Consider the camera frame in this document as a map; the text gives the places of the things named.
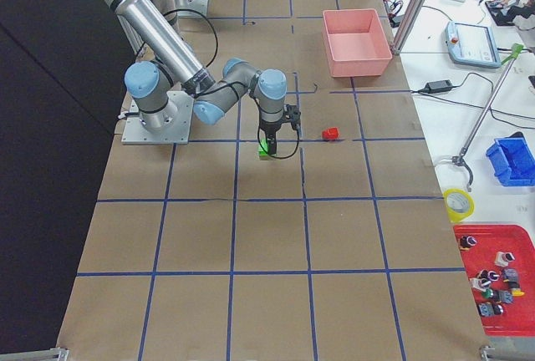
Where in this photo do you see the blue storage bin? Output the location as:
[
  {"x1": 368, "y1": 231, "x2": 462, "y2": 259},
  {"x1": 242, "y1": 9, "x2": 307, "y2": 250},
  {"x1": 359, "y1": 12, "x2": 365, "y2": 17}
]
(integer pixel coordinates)
[{"x1": 486, "y1": 132, "x2": 534, "y2": 186}]

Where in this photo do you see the aluminium frame post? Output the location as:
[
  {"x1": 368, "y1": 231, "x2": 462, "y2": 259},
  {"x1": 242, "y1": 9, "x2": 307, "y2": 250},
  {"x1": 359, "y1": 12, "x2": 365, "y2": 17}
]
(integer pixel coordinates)
[{"x1": 390, "y1": 0, "x2": 425, "y2": 55}]

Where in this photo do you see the green toy block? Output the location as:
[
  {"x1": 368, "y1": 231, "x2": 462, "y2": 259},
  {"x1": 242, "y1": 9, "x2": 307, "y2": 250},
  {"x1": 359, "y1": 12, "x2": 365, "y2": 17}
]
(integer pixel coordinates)
[{"x1": 257, "y1": 139, "x2": 273, "y2": 160}]

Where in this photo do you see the teach pendant tablet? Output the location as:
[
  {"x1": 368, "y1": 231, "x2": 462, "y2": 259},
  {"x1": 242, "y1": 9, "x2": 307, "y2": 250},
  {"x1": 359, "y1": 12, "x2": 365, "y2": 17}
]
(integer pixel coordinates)
[{"x1": 445, "y1": 21, "x2": 502, "y2": 69}]

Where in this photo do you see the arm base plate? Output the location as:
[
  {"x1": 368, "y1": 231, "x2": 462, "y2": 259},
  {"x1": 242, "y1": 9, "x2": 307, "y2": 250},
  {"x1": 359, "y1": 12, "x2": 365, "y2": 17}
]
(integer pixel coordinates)
[
  {"x1": 121, "y1": 90, "x2": 194, "y2": 145},
  {"x1": 175, "y1": 0, "x2": 209, "y2": 18}
]

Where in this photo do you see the black power adapter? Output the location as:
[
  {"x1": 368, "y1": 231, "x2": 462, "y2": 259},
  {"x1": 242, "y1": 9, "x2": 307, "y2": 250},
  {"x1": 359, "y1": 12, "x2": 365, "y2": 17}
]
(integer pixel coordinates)
[{"x1": 423, "y1": 79, "x2": 454, "y2": 94}]

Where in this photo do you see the pink plastic box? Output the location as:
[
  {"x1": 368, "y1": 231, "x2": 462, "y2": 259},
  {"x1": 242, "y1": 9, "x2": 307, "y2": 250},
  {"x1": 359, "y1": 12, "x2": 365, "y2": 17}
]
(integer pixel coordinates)
[{"x1": 322, "y1": 8, "x2": 392, "y2": 78}]

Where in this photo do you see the reacher grabber tool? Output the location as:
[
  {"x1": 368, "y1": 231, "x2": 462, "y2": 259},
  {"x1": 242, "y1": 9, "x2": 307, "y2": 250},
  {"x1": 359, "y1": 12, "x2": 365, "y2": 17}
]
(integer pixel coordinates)
[{"x1": 451, "y1": 43, "x2": 525, "y2": 192}]

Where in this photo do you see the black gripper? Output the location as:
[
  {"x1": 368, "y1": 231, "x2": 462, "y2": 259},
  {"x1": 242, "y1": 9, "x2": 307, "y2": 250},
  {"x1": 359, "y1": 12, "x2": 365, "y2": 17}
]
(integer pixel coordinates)
[{"x1": 257, "y1": 119, "x2": 280, "y2": 156}]

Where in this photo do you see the red plastic tray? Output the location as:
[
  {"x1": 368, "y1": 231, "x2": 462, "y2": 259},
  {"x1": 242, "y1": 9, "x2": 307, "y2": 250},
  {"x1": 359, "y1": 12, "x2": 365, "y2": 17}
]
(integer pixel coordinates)
[{"x1": 454, "y1": 224, "x2": 534, "y2": 337}]

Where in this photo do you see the yellow tape roll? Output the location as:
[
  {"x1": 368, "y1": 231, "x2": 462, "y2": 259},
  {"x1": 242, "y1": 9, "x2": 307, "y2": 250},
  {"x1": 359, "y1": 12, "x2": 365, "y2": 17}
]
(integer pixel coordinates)
[{"x1": 444, "y1": 189, "x2": 475, "y2": 223}]

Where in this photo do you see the red toy block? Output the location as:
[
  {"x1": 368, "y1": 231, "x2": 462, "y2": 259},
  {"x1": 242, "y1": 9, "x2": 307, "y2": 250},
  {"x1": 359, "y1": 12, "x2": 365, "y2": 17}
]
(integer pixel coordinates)
[{"x1": 321, "y1": 127, "x2": 340, "y2": 141}]

